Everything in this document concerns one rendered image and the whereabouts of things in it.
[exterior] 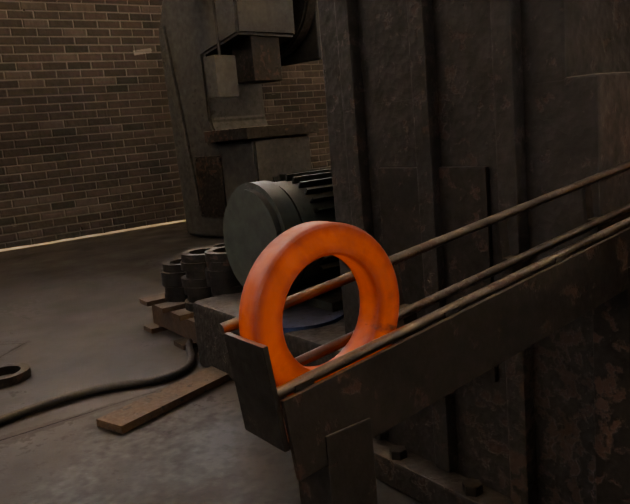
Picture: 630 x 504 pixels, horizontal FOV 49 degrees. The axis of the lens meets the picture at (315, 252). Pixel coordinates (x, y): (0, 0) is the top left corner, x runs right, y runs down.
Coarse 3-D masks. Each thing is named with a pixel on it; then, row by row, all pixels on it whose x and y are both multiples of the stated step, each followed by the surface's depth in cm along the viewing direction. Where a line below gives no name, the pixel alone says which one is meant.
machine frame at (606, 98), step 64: (320, 0) 157; (384, 0) 140; (448, 0) 127; (512, 0) 114; (576, 0) 111; (384, 64) 144; (448, 64) 130; (512, 64) 115; (576, 64) 112; (384, 128) 147; (448, 128) 133; (512, 128) 117; (576, 128) 111; (384, 192) 149; (448, 192) 134; (512, 192) 120; (576, 192) 113; (448, 256) 137; (576, 320) 117; (512, 384) 127; (576, 384) 120; (384, 448) 162; (448, 448) 145; (512, 448) 130; (576, 448) 122
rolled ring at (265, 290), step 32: (320, 224) 68; (288, 256) 66; (320, 256) 68; (352, 256) 71; (384, 256) 73; (256, 288) 65; (288, 288) 66; (384, 288) 74; (256, 320) 64; (384, 320) 74; (288, 352) 67
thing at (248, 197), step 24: (240, 192) 216; (264, 192) 209; (288, 192) 213; (312, 192) 215; (240, 216) 219; (264, 216) 207; (288, 216) 205; (312, 216) 211; (240, 240) 222; (264, 240) 210; (240, 264) 225; (312, 264) 213; (336, 264) 217; (216, 312) 236; (216, 336) 238; (288, 336) 200; (312, 336) 194; (336, 336) 192; (216, 360) 242
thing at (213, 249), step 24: (168, 264) 297; (192, 264) 275; (216, 264) 254; (168, 288) 297; (192, 288) 276; (216, 288) 258; (240, 288) 257; (168, 312) 297; (192, 312) 277; (192, 336) 279
